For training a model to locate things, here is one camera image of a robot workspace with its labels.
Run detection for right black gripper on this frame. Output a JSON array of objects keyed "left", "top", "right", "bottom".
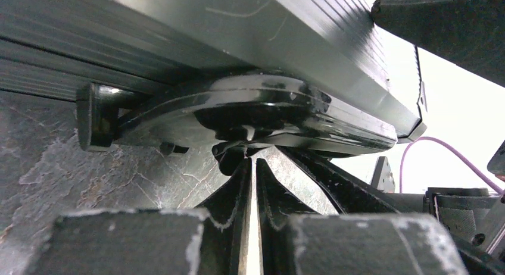
[{"left": 370, "top": 156, "right": 504, "bottom": 274}]

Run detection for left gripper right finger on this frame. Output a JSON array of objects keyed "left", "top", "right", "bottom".
[{"left": 256, "top": 159, "right": 467, "bottom": 274}]

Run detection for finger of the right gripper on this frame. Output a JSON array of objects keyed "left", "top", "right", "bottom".
[
  {"left": 371, "top": 0, "right": 504, "bottom": 86},
  {"left": 280, "top": 146, "right": 399, "bottom": 214}
]

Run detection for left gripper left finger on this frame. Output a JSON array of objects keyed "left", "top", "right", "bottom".
[{"left": 24, "top": 158, "right": 252, "bottom": 274}]

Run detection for black poker carrying case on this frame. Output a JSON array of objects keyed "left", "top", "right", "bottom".
[{"left": 1, "top": 0, "right": 427, "bottom": 143}]

